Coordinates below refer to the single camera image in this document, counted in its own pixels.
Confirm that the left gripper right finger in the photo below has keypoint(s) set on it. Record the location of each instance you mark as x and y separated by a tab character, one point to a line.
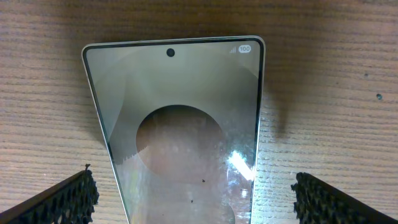
318	202

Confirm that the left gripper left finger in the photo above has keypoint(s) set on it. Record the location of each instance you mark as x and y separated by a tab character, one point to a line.
70	201

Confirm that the bronze Galaxy smartphone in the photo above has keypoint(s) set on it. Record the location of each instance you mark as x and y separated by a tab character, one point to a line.
180	120

